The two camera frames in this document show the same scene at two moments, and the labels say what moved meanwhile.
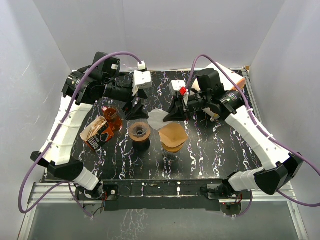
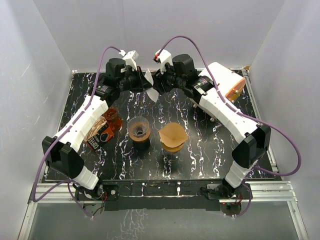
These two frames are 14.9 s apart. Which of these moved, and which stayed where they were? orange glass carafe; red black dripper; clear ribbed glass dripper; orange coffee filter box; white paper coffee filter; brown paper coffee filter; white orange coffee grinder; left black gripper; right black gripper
Moved: left black gripper; white paper coffee filter; right black gripper
Stayed: brown paper coffee filter; red black dripper; orange glass carafe; clear ribbed glass dripper; orange coffee filter box; white orange coffee grinder
